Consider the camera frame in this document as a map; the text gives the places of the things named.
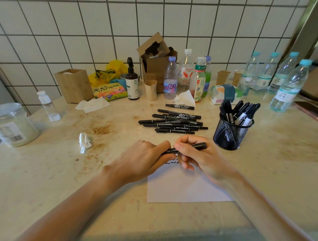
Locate person's left hand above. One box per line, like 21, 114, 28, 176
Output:
103, 140, 177, 186

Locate person's right hand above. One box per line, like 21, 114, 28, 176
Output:
174, 135, 240, 186

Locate black marker pen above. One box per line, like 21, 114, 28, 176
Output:
161, 143, 207, 156

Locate person's right forearm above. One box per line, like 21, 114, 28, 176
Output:
223, 172, 307, 241

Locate person's left forearm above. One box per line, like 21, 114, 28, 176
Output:
15, 169, 121, 241

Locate white paper sheet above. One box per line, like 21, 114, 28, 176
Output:
147, 155, 234, 203

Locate pile of black markers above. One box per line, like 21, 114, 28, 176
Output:
138, 103, 209, 135

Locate black mesh pen holder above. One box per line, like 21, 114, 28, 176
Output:
213, 112, 255, 151

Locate folded white tissue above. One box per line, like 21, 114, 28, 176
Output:
174, 90, 196, 110

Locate green-label tea bottle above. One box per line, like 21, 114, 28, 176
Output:
190, 57, 207, 103

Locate bunch of black markers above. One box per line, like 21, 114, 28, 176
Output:
219, 100, 261, 126

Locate patterned tissue box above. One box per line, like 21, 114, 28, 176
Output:
211, 84, 244, 105

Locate beige cup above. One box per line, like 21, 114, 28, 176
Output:
144, 80, 158, 101

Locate clear purple-capped bottle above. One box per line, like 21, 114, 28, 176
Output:
163, 56, 178, 100

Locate green liquid bottle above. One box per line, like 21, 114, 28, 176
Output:
202, 56, 212, 98

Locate clear red-label bottle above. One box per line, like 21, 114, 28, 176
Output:
177, 49, 195, 94

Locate crumpled white tissue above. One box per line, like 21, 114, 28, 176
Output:
79, 133, 92, 154

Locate dark brown spray bottle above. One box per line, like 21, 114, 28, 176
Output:
125, 57, 140, 101

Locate brown paper cup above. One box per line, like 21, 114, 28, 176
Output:
232, 70, 245, 87
215, 70, 232, 86

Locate green yellow snack packet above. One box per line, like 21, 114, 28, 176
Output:
91, 83, 129, 102

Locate teal cloth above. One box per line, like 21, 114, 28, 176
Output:
110, 78, 128, 88

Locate flat white tissue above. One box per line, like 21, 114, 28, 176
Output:
75, 97, 111, 114

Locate open cardboard box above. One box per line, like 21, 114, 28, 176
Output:
136, 32, 178, 94

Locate yellow plastic bag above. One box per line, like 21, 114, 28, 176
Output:
88, 60, 129, 87

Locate green-framed safety glasses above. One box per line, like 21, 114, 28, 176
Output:
95, 69, 116, 78

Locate blue-capped water bottle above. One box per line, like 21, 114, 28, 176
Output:
253, 52, 281, 93
267, 51, 300, 94
269, 59, 313, 113
241, 51, 261, 85

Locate wooden box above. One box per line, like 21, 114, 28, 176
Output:
54, 69, 94, 104

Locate small clear white-capped bottle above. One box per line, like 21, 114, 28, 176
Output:
37, 91, 61, 122

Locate large clear plastic jar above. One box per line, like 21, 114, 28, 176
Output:
0, 102, 40, 147

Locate metal frame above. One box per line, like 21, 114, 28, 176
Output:
280, 0, 318, 65

